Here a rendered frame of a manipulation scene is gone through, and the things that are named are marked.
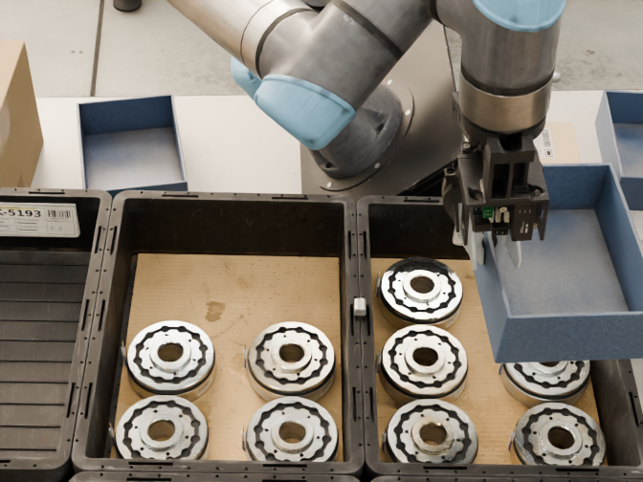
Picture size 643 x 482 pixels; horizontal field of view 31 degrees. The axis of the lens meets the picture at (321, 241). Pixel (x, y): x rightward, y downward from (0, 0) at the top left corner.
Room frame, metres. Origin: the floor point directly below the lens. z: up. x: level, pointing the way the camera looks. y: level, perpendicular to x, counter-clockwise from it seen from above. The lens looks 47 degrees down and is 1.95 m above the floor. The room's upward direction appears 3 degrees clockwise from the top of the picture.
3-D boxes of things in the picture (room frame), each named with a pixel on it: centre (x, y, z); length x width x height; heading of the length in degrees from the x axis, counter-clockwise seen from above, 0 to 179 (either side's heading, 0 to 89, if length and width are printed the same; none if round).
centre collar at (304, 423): (0.70, 0.02, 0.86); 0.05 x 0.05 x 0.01
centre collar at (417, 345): (0.82, -0.13, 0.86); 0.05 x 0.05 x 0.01
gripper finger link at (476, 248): (0.73, -0.14, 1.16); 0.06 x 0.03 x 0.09; 5
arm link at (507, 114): (0.74, -0.15, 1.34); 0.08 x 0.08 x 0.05
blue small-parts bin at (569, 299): (0.77, -0.23, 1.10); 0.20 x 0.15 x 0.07; 7
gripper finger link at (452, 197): (0.75, -0.13, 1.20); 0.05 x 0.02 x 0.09; 95
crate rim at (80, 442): (0.81, 0.10, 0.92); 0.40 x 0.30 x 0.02; 2
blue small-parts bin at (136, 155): (1.26, 0.29, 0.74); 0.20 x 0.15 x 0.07; 13
